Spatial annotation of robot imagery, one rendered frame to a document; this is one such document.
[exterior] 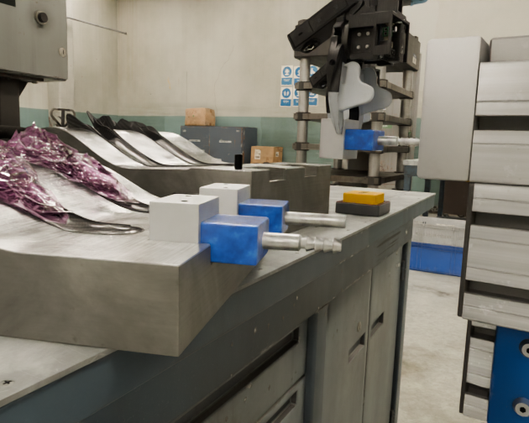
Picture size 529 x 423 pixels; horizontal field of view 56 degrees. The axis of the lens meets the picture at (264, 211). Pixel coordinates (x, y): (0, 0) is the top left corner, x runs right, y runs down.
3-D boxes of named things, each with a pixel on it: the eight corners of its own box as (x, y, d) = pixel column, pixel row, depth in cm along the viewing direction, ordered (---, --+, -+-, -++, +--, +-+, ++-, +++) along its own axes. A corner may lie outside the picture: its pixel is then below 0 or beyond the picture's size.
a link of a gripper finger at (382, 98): (388, 136, 68) (387, 67, 65) (348, 135, 72) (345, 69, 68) (395, 131, 71) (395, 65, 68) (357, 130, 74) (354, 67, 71)
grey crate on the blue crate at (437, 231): (486, 242, 378) (488, 222, 376) (481, 251, 342) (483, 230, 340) (405, 232, 407) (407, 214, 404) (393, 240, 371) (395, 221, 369)
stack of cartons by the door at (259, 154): (306, 202, 759) (308, 148, 747) (297, 204, 730) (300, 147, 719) (258, 197, 799) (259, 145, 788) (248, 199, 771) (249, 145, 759)
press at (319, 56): (413, 223, 584) (427, 44, 554) (376, 246, 450) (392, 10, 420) (338, 216, 628) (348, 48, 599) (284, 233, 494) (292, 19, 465)
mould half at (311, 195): (328, 219, 81) (332, 136, 79) (249, 248, 58) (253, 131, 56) (105, 195, 104) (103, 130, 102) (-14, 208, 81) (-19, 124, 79)
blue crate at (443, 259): (484, 268, 381) (486, 240, 378) (478, 280, 345) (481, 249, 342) (404, 257, 410) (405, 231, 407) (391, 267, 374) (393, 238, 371)
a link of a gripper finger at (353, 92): (364, 128, 61) (375, 56, 61) (321, 127, 64) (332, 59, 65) (373, 135, 64) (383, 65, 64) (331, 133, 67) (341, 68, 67)
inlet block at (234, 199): (345, 245, 47) (348, 189, 47) (343, 257, 42) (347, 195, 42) (213, 236, 50) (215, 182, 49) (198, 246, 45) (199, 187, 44)
